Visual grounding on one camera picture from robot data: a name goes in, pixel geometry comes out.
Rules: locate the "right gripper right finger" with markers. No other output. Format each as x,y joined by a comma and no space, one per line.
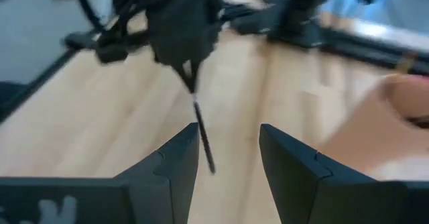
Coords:
295,183

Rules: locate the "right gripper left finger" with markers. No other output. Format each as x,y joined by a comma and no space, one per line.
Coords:
167,183

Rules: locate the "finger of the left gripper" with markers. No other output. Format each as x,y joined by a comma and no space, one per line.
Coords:
184,74
196,76

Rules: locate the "black brush silver ferrule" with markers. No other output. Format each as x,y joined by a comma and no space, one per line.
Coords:
204,137

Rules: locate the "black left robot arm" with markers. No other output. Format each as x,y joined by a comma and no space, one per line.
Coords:
295,12

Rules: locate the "peach plastic cup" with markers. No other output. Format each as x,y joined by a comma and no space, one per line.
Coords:
375,133

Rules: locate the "black edge bracket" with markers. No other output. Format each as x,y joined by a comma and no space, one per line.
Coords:
80,40

